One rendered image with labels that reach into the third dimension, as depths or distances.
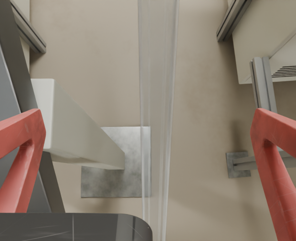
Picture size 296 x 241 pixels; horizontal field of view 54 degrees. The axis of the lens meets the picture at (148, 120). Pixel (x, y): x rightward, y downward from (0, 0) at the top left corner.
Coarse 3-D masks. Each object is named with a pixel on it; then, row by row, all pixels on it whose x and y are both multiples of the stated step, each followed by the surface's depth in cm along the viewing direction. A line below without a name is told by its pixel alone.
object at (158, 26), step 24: (144, 0) 10; (168, 0) 10; (144, 24) 10; (168, 24) 10; (144, 48) 10; (168, 48) 10; (144, 72) 11; (168, 72) 11; (144, 96) 12; (168, 96) 12; (144, 120) 12; (168, 120) 12; (144, 144) 13; (168, 144) 13; (144, 168) 14; (168, 168) 14; (144, 192) 15; (168, 192) 15; (144, 216) 16
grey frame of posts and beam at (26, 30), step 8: (16, 8) 87; (16, 16) 87; (24, 16) 93; (16, 24) 92; (24, 24) 93; (24, 32) 96; (32, 32) 99; (24, 40) 101; (32, 40) 102; (40, 40) 107; (32, 48) 108; (40, 48) 108
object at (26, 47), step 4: (16, 0) 97; (20, 0) 101; (24, 0) 105; (28, 0) 108; (16, 4) 97; (20, 4) 100; (24, 4) 104; (28, 4) 108; (20, 8) 100; (24, 8) 104; (28, 8) 108; (24, 12) 104; (28, 12) 108; (28, 16) 107; (20, 36) 98; (24, 44) 102; (24, 48) 102; (28, 48) 105; (24, 52) 101; (28, 52) 105; (28, 56) 105; (28, 60) 104; (28, 64) 104; (28, 68) 104
